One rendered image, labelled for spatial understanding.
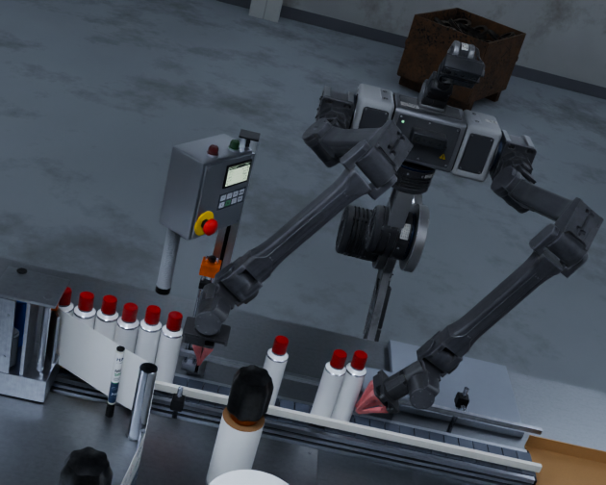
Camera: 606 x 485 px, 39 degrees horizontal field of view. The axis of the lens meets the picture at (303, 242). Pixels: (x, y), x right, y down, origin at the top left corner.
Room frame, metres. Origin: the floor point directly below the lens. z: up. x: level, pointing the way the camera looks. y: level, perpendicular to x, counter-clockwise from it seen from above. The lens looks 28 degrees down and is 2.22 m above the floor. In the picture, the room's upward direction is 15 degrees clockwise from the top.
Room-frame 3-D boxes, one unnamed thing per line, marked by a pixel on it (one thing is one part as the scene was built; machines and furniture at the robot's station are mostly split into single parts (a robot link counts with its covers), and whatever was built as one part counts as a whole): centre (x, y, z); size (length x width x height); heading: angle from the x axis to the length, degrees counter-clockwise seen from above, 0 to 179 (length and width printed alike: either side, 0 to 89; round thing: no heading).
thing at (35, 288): (1.53, 0.54, 1.14); 0.14 x 0.11 x 0.01; 95
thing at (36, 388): (1.53, 0.54, 1.01); 0.14 x 0.13 x 0.26; 95
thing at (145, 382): (1.46, 0.24, 0.97); 0.05 x 0.05 x 0.19
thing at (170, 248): (1.75, 0.29, 1.18); 0.04 x 0.04 x 0.21
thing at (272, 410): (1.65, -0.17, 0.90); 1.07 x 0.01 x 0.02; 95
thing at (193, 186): (1.74, 0.24, 1.38); 0.17 x 0.10 x 0.19; 150
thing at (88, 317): (1.63, 0.44, 0.98); 0.05 x 0.05 x 0.20
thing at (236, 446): (1.39, 0.02, 1.03); 0.09 x 0.09 x 0.30
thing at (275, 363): (1.67, -0.01, 0.98); 0.05 x 0.05 x 0.20
